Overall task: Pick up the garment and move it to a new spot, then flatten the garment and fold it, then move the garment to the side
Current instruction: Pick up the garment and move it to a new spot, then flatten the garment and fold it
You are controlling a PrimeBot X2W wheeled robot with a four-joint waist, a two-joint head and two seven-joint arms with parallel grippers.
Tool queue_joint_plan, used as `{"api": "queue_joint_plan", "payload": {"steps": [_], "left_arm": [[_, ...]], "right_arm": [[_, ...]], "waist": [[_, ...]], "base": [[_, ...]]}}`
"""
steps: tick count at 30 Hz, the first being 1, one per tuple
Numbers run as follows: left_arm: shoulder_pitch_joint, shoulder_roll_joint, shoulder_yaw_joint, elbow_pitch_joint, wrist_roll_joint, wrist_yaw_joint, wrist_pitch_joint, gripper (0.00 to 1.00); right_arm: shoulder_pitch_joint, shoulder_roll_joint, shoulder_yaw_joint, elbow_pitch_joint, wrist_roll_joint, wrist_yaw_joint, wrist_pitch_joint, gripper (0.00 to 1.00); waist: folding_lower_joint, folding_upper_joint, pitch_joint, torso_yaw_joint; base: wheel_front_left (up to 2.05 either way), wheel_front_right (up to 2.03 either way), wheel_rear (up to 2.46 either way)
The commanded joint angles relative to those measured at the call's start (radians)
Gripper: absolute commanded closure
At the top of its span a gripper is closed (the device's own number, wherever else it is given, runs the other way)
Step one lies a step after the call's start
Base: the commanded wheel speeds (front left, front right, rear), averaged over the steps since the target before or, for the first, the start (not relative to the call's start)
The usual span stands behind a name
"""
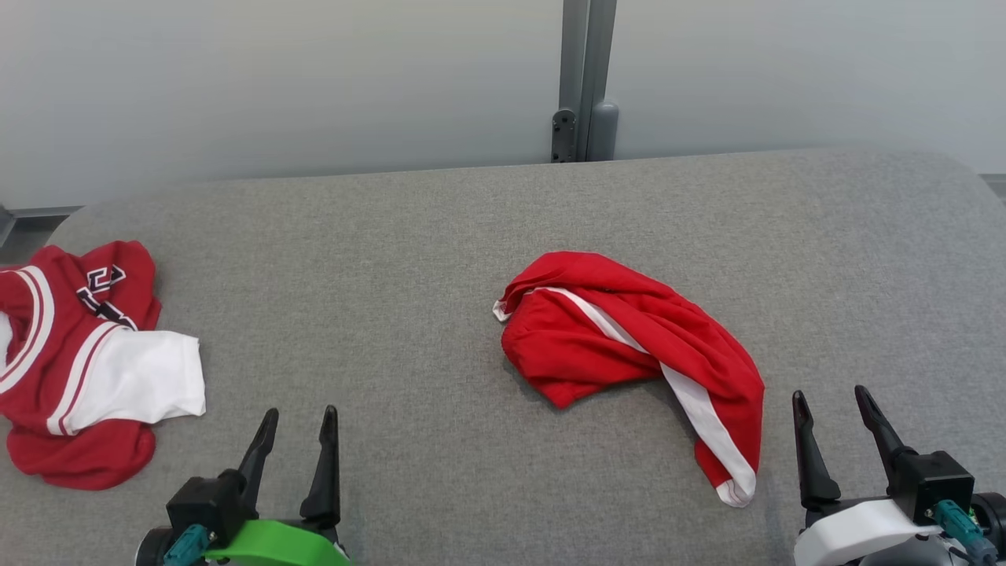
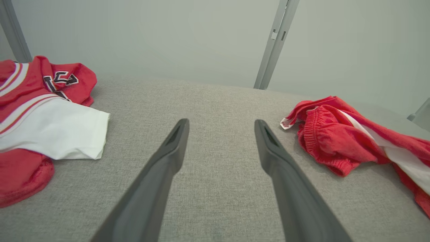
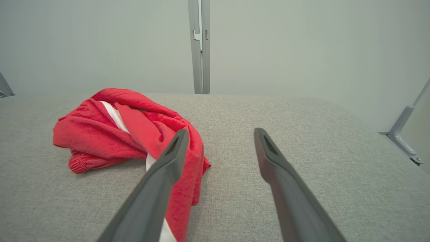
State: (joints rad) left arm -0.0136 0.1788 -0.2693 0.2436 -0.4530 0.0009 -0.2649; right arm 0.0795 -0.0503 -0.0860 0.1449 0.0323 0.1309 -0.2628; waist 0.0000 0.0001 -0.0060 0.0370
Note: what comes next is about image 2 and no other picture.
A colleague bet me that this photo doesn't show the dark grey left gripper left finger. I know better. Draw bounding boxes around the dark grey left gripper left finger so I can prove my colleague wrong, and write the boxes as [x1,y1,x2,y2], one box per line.
[91,118,190,242]

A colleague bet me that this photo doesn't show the red white jersey shirt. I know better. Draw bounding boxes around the red white jersey shirt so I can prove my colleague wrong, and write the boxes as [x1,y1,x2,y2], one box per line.
[0,55,111,208]

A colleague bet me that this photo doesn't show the grey metal frame post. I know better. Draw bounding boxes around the grey metal frame post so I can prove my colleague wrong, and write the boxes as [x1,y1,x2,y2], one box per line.
[253,0,300,90]
[0,0,33,63]
[407,97,430,132]

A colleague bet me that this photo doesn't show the red shorts with white stripe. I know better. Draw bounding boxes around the red shorts with white stripe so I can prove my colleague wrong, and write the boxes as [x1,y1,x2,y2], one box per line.
[280,96,430,219]

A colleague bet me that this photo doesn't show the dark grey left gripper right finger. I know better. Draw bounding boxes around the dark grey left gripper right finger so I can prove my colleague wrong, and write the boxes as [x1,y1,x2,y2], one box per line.
[254,119,353,242]

